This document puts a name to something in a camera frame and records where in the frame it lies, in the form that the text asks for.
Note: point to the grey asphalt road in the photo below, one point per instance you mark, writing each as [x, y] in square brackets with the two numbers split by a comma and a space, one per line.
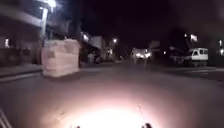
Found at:
[113, 90]

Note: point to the vehicle with headlights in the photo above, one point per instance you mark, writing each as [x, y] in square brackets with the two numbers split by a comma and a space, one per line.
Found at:
[140, 54]

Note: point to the white truck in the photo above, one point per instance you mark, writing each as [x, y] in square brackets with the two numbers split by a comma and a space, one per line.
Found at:
[195, 55]

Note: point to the building with balcony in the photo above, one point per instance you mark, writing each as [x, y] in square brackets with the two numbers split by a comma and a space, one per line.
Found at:
[26, 30]

